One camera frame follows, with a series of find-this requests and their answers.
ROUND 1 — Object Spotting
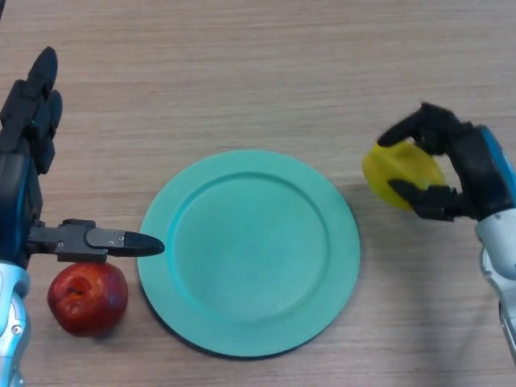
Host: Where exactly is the green round plate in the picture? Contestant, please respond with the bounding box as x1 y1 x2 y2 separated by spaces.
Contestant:
136 149 361 360

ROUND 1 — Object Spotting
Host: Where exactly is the yellow starfruit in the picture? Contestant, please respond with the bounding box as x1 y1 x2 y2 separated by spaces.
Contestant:
361 139 447 213

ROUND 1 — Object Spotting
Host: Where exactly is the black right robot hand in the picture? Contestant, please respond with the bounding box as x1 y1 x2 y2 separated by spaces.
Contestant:
377 102 516 223

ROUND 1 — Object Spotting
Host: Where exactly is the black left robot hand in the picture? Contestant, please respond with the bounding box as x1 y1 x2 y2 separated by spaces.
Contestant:
0 46 166 270

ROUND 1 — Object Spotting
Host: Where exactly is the red apple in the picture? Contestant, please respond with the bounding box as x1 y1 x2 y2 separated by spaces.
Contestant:
47 262 129 339

